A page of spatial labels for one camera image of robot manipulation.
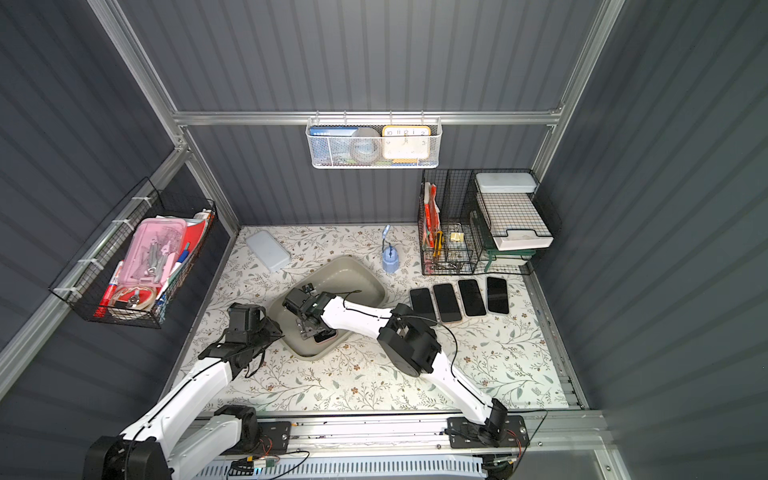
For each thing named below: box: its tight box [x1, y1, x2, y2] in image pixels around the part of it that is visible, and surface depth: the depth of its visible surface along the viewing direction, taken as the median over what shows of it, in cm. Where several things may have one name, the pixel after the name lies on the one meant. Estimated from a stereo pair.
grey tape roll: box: [349, 127, 382, 164], surface depth 89 cm
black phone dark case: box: [458, 279, 486, 316], surface depth 101 cm
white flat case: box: [245, 230, 291, 272], surface depth 115 cm
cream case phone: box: [433, 283, 462, 323], surface depth 101 cm
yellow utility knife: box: [432, 230, 445, 257], surface depth 115 cm
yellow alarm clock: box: [382, 125, 432, 164], surface depth 90 cm
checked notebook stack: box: [475, 173, 554, 251], surface depth 97 cm
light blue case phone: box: [487, 276, 509, 314], surface depth 101 cm
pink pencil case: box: [119, 218, 187, 287], surface depth 73 cm
